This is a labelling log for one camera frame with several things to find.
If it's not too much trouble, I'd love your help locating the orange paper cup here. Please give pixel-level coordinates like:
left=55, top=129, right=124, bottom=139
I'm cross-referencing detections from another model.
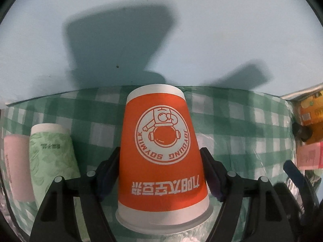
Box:
left=116, top=84, right=213, bottom=235

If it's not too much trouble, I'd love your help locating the green leaf-print paper cup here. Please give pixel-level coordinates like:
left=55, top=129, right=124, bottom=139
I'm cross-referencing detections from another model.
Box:
left=29, top=123, right=81, bottom=208

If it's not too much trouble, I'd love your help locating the pink packet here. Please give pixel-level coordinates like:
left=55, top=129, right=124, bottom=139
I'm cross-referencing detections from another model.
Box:
left=296, top=142, right=322, bottom=170

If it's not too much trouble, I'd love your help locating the small black object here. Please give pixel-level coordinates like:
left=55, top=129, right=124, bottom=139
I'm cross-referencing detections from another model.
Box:
left=292, top=122, right=313, bottom=142

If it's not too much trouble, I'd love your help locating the green checkered tablecloth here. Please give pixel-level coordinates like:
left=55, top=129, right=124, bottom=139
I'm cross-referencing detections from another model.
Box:
left=0, top=85, right=297, bottom=242

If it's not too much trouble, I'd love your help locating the orange-label drink bottle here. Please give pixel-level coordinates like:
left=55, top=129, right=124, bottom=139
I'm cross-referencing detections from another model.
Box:
left=300, top=90, right=323, bottom=144

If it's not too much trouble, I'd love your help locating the pink plastic mug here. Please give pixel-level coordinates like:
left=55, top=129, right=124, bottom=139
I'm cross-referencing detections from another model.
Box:
left=4, top=134, right=35, bottom=202

